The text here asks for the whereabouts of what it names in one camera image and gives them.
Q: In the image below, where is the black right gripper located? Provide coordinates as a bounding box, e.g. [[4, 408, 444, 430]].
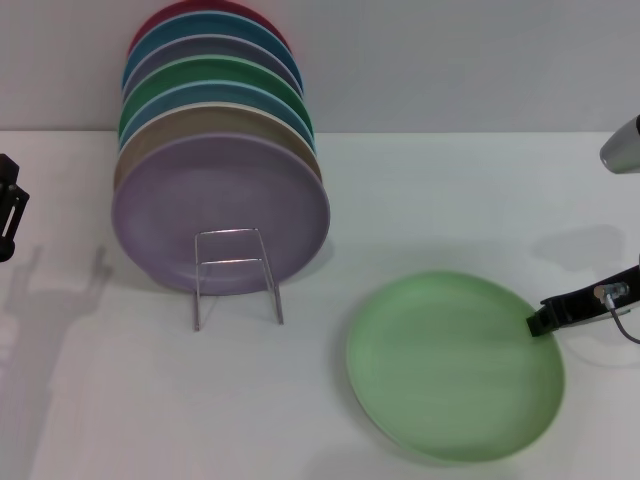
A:
[[527, 264, 640, 339]]

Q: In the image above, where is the teal blue plate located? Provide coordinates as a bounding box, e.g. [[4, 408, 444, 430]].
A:
[[122, 10, 305, 96]]

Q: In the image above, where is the grey purple plate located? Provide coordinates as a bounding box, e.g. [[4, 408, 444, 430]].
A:
[[121, 34, 305, 97]]

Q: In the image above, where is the silver connector with grey cable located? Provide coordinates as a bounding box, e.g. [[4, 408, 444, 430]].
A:
[[593, 282, 640, 344]]

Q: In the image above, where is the dark green plate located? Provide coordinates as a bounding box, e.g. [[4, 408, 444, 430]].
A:
[[118, 54, 315, 139]]

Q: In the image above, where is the metal wire plate rack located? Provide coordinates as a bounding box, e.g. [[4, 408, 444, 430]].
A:
[[192, 227, 285, 332]]

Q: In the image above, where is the dark red plate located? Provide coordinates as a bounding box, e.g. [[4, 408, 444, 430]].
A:
[[127, 0, 291, 57]]

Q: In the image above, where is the light green plate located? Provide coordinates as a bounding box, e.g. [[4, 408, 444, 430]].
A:
[[345, 269, 566, 464]]

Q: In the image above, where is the lilac plate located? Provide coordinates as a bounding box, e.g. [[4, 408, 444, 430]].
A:
[[110, 132, 332, 296]]

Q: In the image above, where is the tan plate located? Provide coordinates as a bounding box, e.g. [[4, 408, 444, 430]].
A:
[[112, 101, 324, 192]]

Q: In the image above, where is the light blue plate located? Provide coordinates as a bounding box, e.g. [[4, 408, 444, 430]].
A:
[[117, 79, 319, 151]]

